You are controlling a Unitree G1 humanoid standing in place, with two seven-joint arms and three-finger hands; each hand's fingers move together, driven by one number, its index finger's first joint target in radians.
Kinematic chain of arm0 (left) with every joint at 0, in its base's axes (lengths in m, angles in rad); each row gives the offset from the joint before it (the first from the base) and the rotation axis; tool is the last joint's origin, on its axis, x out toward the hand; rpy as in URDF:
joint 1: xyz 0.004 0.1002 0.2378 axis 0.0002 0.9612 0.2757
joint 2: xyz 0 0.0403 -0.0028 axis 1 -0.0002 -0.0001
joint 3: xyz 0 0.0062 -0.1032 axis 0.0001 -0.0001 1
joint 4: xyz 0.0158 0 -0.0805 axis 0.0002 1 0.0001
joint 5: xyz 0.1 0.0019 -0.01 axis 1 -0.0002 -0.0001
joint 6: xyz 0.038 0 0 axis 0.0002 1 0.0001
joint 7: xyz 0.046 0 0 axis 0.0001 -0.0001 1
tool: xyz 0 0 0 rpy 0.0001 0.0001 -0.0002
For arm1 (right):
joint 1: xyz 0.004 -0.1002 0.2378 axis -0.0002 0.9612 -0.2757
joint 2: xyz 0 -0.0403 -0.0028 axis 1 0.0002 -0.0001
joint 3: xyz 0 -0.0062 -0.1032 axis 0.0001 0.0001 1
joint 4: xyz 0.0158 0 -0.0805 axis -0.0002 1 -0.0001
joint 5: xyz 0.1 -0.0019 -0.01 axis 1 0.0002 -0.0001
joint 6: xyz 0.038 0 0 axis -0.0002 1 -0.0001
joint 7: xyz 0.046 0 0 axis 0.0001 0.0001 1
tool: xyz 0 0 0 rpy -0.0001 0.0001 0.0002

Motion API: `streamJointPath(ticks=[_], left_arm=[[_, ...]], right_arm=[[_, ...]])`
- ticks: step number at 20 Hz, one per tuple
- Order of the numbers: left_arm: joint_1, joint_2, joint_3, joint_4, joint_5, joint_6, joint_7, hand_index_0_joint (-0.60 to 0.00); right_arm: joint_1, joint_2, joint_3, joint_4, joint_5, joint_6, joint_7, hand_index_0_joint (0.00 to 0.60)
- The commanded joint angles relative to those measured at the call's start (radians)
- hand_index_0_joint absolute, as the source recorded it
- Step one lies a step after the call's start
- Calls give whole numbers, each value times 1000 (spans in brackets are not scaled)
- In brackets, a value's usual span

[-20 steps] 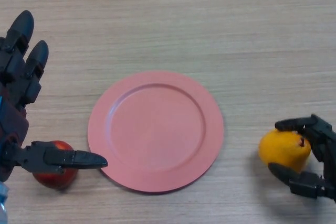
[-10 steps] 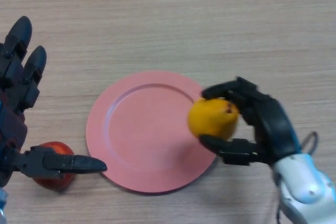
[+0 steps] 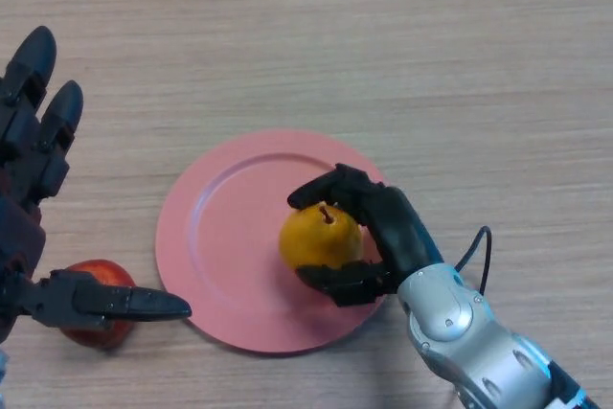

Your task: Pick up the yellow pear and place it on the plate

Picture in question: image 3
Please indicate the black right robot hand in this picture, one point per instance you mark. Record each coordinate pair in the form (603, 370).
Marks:
(397, 227)

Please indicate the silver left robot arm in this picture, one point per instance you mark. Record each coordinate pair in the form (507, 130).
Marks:
(3, 380)

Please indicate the yellow pear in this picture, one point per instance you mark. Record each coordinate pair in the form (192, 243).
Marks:
(316, 241)

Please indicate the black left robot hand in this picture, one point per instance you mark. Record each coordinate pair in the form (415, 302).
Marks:
(19, 232)

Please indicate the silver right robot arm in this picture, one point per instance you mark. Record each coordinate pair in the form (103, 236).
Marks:
(460, 327)

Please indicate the red apple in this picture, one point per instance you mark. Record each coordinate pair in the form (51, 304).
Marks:
(103, 271)

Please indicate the pink round plate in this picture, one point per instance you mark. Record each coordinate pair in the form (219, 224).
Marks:
(230, 246)

